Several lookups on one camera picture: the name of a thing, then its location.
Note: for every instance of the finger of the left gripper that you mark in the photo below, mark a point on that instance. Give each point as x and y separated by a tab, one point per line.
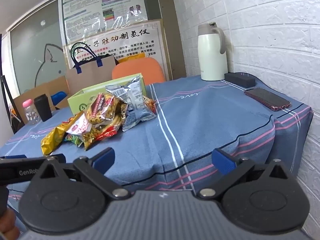
13	156
59	157

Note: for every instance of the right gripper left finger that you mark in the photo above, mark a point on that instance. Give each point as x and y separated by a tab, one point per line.
92	170

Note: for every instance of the green cardboard snack box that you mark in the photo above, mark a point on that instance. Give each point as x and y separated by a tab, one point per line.
78	102

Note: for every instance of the white thermos jug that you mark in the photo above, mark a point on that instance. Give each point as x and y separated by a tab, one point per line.
212	52

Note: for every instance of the blue striped tablecloth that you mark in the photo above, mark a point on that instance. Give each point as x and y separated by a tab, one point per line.
194	117

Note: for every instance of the red white bean snack packet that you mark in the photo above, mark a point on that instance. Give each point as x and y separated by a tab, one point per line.
151	104

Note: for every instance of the yellow white fries snack packet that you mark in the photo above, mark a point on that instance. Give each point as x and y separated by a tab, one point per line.
77	127

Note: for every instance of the person left hand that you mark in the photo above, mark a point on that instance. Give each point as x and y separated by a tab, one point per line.
7	225

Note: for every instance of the yellow cracker packet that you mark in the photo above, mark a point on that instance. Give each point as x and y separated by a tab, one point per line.
101	132

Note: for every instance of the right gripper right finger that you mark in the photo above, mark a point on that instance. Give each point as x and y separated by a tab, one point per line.
232	169

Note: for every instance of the brown paper bag blue handles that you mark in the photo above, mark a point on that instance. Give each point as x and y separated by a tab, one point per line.
90	72

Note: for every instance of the chinese text poster board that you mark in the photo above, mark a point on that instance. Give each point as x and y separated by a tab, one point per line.
146	37

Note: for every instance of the silver snack packet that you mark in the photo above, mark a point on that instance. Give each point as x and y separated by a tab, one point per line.
132	109

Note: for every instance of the clear bottle pink cap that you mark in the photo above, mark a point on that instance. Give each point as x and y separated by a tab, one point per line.
31	113

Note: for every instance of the open cardboard box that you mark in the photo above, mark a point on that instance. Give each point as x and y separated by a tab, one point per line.
48	88

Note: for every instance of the smartphone in red case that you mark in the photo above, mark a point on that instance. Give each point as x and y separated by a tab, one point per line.
268	99

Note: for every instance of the yellow waffle snack packet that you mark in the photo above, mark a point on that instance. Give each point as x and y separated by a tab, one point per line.
102	108

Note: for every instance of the gold foil snack packet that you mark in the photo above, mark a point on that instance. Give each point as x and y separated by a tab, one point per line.
52	140

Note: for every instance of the black rectangular case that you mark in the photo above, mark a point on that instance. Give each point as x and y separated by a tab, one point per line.
243	80

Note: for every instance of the orange chair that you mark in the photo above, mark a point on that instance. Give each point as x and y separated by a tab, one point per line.
148	67

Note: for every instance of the black tumbler cup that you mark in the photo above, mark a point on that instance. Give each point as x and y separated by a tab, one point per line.
42	105

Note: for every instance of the blue chair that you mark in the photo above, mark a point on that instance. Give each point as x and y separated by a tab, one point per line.
58	97

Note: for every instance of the green research wall poster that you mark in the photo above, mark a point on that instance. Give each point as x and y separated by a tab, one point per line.
83	18

